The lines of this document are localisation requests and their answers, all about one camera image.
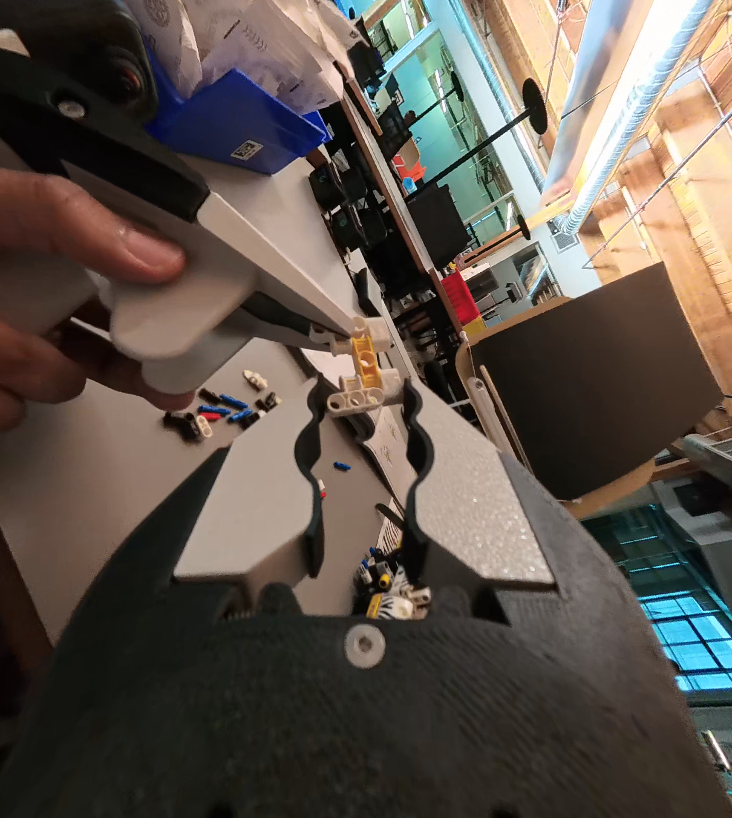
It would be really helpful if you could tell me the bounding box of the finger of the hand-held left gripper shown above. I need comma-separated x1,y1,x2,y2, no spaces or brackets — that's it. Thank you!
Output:
98,190,372,359
141,288,330,395

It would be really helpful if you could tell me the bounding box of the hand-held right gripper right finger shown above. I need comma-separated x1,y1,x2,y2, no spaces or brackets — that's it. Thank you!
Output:
397,377,556,594

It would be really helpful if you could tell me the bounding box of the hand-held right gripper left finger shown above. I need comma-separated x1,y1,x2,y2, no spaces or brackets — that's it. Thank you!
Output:
173,376,327,595

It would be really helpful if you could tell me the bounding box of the zebra striped lego helicopter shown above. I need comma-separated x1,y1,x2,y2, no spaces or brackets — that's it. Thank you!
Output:
352,501,434,621

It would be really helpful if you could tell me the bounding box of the small white brick piece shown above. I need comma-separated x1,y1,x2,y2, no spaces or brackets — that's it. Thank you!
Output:
310,316,405,419

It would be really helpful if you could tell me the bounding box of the pile of loose lego pieces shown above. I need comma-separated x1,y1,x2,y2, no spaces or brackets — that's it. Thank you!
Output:
161,369,282,443

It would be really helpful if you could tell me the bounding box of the lego instruction booklet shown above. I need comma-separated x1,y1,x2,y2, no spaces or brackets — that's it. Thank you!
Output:
286,342,421,509

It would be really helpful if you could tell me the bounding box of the person's left hand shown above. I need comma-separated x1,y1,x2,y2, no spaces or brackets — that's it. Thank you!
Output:
0,163,196,437

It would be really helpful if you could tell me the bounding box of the black cube device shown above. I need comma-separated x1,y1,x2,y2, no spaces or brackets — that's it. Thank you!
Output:
331,206,370,251
308,166,346,208

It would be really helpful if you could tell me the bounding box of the blue storage bin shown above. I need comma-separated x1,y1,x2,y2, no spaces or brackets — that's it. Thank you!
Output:
145,60,329,176

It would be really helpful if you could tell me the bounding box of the black board book stand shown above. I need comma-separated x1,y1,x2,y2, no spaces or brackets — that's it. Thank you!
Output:
455,261,725,518

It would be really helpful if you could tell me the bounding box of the bundle of printed paper bags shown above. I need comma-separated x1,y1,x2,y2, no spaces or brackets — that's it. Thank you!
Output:
142,0,354,116

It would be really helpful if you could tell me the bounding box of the black monitor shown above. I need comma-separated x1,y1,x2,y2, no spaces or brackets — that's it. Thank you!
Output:
406,184,472,256

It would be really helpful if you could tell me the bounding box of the red crate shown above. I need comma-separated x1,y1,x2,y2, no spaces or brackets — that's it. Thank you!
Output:
441,274,483,323

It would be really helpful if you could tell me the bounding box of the black floor lamp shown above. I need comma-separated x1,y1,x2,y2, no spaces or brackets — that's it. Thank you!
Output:
427,78,550,189
468,214,531,256

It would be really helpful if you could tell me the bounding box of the silver ventilation duct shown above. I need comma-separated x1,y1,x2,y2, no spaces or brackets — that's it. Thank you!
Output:
542,0,718,237

